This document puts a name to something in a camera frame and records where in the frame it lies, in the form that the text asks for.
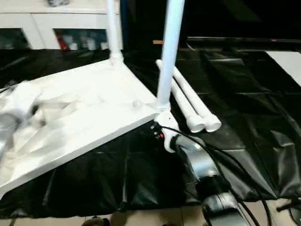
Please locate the white plastic table leg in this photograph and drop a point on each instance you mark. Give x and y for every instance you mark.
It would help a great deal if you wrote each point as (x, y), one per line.
(202, 106)
(115, 35)
(170, 47)
(188, 110)

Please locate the flat white board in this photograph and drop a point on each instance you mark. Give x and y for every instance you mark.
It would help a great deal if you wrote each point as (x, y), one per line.
(287, 63)

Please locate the small tan label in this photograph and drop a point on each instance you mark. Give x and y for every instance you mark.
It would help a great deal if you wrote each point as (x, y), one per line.
(158, 42)

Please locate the black stick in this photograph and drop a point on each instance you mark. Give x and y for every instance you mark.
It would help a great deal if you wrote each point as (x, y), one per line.
(288, 204)

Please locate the black mat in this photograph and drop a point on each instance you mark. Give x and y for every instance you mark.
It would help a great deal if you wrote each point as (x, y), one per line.
(247, 94)

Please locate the long black bar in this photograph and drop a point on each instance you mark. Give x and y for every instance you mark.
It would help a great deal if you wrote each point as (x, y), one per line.
(235, 41)

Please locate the white plastic table top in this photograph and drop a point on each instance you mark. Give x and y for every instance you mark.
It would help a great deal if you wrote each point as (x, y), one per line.
(82, 106)

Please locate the white cabinet with glass doors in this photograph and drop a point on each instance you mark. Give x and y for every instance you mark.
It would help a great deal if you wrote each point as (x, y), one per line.
(35, 21)

